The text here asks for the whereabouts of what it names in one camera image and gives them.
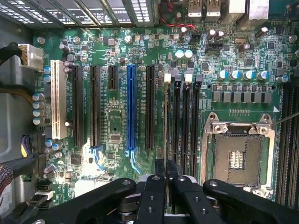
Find red wire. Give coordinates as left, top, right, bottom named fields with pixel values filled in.
left=158, top=0, right=197, bottom=31

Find purple and yellow wires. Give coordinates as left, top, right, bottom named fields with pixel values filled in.
left=20, top=134, right=32, bottom=160

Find white power connector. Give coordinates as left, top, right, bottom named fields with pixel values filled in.
left=17, top=43, right=44, bottom=70

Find black fan header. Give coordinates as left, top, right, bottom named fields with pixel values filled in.
left=207, top=42, right=222, bottom=52

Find red black braided cable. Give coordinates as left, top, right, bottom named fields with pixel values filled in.
left=0, top=163, right=15, bottom=196

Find short black expansion slot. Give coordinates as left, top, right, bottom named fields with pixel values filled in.
left=107, top=65, right=119, bottom=91

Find metal CPU socket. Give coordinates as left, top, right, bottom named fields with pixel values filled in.
left=200, top=112, right=277, bottom=198

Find white PCI expansion slot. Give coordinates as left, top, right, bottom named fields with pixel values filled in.
left=50, top=59, right=68, bottom=140

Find thin metal locking lever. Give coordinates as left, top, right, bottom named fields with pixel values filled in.
left=271, top=116, right=299, bottom=128

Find RAM slot with black latch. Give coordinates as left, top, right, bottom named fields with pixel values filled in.
left=171, top=68, right=182, bottom=162
left=192, top=74, right=203, bottom=182

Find blue expansion slot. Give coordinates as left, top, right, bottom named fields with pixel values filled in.
left=125, top=64, right=138, bottom=156

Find white SATA connector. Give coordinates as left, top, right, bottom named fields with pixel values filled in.
left=30, top=190, right=54, bottom=203

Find yellow braided wire bundle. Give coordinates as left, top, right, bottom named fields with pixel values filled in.
left=0, top=85, right=35, bottom=105

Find black sleeved power cable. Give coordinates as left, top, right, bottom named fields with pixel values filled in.
left=0, top=42, right=21, bottom=66

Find long black expansion slot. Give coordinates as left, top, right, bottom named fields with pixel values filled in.
left=71, top=65, right=85, bottom=148
left=89, top=65, right=102, bottom=149
left=145, top=65, right=156, bottom=150

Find metal USB port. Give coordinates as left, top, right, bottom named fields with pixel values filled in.
left=205, top=0, right=221, bottom=17
left=187, top=0, right=203, bottom=17

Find green PC motherboard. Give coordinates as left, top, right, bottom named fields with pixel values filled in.
left=32, top=0, right=299, bottom=210

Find black SATA connector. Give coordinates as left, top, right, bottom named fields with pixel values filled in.
left=36, top=179, right=54, bottom=192

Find silver rear port block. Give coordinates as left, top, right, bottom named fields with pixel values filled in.
left=228, top=0, right=271, bottom=21

